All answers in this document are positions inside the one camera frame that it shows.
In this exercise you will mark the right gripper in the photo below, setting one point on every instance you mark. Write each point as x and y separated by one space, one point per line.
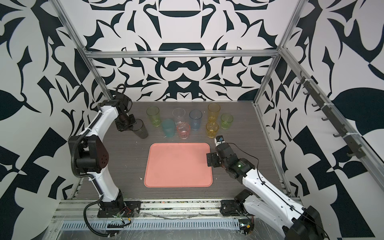
215 156

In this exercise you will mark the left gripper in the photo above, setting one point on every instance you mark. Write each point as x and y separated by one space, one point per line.
121 127

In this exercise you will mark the tall dark grey glass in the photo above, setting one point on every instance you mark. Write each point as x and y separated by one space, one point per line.
140 129

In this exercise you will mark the tall green glass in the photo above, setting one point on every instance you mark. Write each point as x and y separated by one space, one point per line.
153 113

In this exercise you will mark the tall clear glass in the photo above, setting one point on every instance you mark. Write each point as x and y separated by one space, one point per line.
179 115

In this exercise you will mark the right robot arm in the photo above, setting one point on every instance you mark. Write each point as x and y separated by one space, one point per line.
266 202

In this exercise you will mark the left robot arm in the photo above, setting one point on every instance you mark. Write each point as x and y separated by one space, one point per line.
89 156

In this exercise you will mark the pink tray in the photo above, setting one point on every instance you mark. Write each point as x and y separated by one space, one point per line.
178 165

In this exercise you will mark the short yellow glass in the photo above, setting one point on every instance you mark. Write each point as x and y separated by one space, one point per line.
212 129

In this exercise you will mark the short green glass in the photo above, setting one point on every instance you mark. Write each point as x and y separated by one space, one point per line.
226 121

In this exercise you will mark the teal glass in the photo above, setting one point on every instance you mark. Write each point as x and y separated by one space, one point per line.
168 126

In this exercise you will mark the tall yellow glass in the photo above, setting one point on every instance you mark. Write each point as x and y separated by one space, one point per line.
213 112

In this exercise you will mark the short pink glass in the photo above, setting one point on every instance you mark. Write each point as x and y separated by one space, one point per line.
183 129

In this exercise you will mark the tall blue glass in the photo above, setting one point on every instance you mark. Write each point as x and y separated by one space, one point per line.
195 119

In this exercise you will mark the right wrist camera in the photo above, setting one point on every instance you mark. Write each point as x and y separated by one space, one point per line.
219 140

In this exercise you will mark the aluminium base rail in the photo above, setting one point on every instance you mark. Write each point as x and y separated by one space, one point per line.
149 208

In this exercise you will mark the black hook rail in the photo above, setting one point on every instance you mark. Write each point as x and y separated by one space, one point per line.
333 116

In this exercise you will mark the white cable duct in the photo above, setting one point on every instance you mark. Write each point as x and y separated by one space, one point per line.
177 224

